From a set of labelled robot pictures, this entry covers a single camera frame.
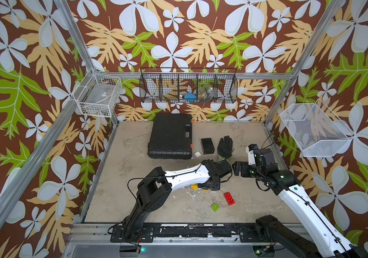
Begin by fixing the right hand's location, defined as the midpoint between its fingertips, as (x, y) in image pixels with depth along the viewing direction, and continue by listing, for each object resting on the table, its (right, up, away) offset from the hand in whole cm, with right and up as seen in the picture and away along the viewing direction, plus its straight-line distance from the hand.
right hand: (239, 164), depth 78 cm
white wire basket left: (-74, +37, +7) cm, 83 cm away
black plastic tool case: (-36, +14, +23) cm, 45 cm away
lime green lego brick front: (-11, -22, +3) cm, 25 cm away
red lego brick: (-4, -19, +6) cm, 20 cm away
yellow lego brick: (-22, -14, +9) cm, 27 cm away
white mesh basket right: (+38, +17, +1) cm, 42 cm away
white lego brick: (-19, +3, +23) cm, 30 cm away
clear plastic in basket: (-13, +41, +20) cm, 48 cm away
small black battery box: (-12, +8, +22) cm, 27 cm away
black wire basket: (-9, +46, +21) cm, 51 cm away
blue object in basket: (-23, +38, +17) cm, 48 cm away
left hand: (-12, -12, +7) cm, 18 cm away
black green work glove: (-1, +7, +25) cm, 26 cm away
